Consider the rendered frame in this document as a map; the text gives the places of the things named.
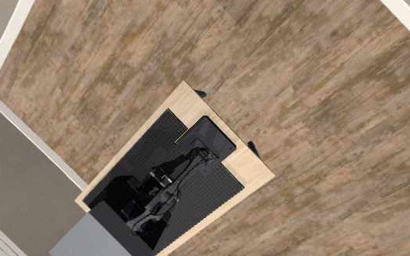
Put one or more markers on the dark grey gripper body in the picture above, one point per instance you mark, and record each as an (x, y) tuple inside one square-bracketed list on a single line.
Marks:
[(145, 202)]

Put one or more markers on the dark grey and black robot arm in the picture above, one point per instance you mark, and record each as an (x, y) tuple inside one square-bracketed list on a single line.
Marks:
[(167, 194)]

